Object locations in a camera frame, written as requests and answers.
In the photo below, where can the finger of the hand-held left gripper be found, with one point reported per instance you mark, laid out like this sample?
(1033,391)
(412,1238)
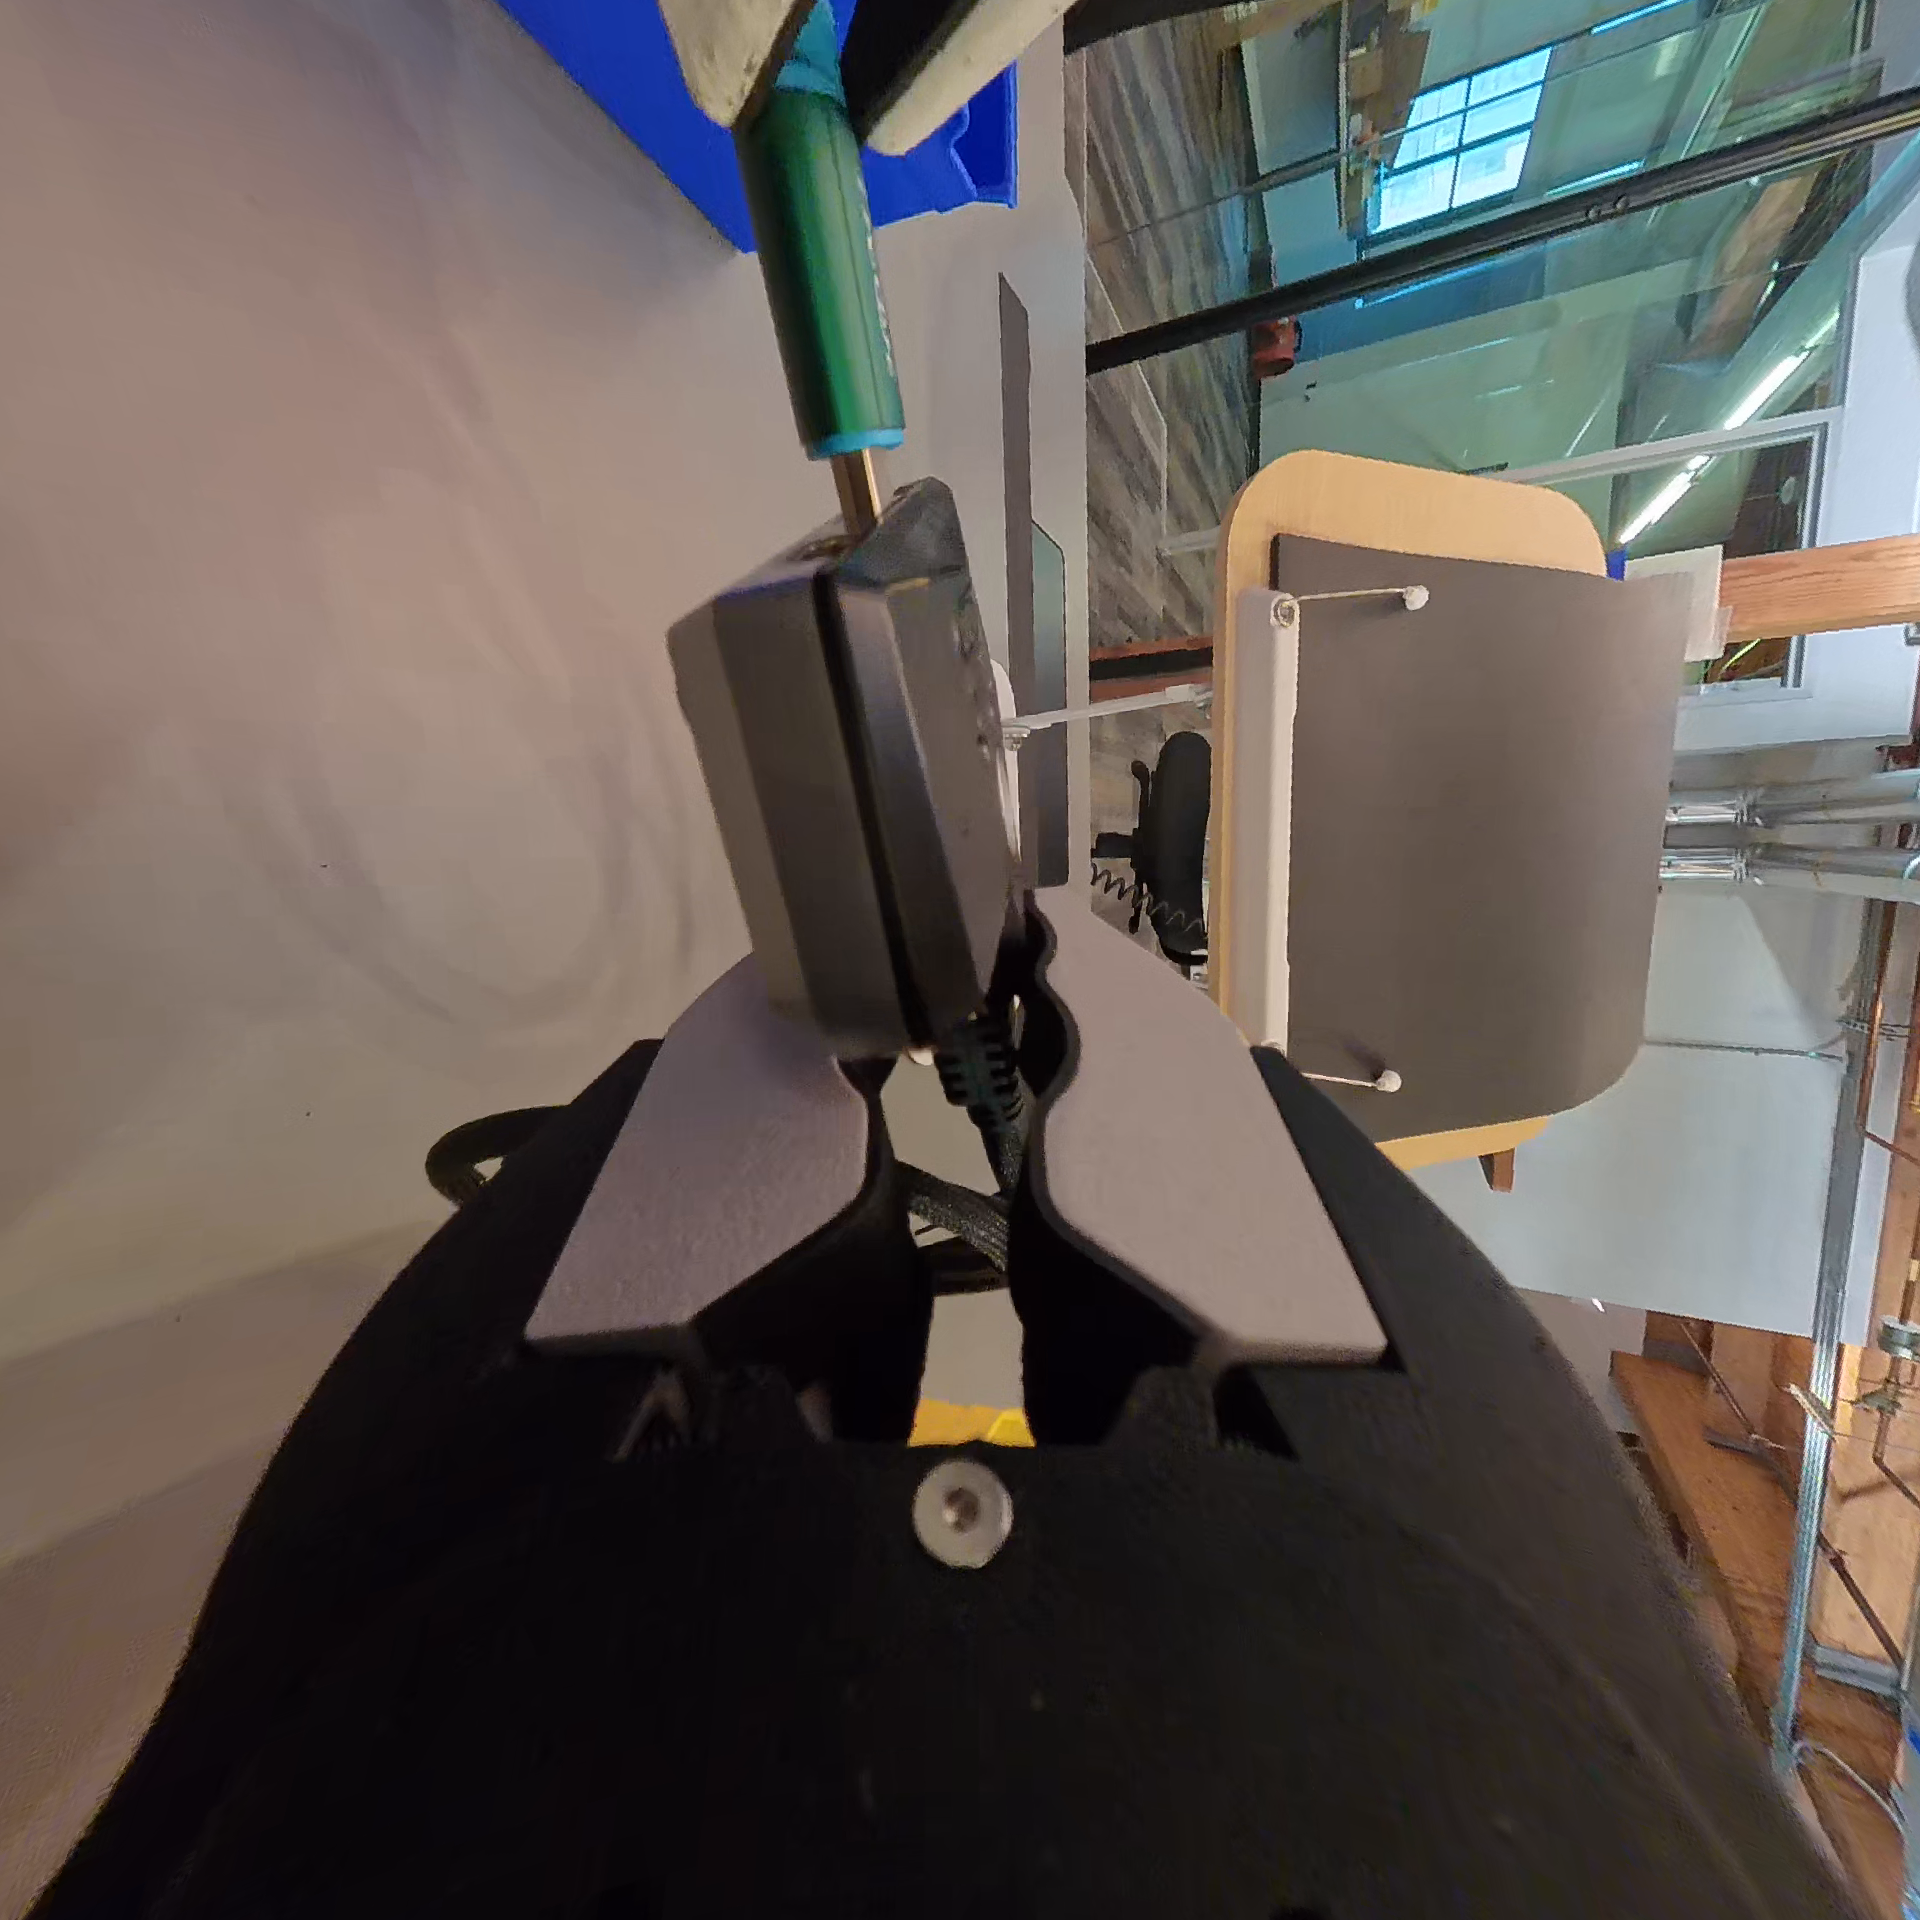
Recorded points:
(973,70)
(735,61)

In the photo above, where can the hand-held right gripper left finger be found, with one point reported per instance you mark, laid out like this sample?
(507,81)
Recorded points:
(721,1202)

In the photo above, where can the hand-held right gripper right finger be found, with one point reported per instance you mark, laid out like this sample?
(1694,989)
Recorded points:
(1187,1189)

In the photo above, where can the dark grey usb hub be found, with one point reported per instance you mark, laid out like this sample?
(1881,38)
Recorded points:
(840,781)

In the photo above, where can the blue plastic bin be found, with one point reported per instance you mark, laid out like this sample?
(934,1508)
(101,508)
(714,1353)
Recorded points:
(647,61)

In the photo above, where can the yellow object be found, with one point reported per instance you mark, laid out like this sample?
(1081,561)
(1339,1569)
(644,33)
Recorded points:
(967,1426)

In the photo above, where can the black office chair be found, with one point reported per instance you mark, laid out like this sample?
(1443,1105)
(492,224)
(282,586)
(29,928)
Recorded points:
(1178,810)

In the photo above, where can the dark grey panel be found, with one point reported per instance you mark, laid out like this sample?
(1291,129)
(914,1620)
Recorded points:
(1019,448)
(1470,839)

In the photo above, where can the small red object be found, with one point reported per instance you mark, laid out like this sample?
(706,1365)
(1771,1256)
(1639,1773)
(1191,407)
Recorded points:
(1277,346)

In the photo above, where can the black metal pole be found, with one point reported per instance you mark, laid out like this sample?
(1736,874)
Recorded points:
(1499,247)

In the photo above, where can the rounded wooden board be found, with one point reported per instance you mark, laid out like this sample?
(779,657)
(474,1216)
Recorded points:
(1410,495)

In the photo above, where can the silver metal pipes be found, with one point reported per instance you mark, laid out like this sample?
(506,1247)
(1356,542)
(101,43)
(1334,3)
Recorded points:
(1801,868)

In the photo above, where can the wooden beam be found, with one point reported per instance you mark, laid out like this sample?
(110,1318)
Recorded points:
(1823,583)

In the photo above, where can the metal scaffold frame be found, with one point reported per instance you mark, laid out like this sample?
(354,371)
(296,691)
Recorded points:
(1811,1499)

